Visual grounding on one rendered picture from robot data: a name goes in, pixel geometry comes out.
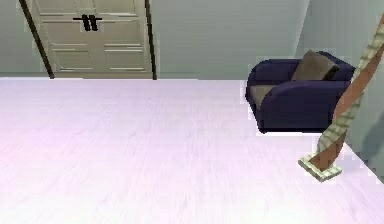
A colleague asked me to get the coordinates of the black door handle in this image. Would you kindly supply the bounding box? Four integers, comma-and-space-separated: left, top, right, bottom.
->
72, 14, 92, 32
88, 14, 103, 32

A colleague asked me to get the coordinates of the cream double room door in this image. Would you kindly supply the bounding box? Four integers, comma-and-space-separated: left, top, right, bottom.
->
19, 0, 158, 80

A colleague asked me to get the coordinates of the brown and cream floor lamp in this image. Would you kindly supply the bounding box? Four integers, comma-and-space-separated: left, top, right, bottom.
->
297, 12, 384, 183

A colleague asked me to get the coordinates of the dark blue armchair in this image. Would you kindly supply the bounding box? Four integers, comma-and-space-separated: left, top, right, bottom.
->
245, 50, 357, 134

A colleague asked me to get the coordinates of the brown cushion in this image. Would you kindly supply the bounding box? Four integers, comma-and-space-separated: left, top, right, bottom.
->
290, 49, 341, 82

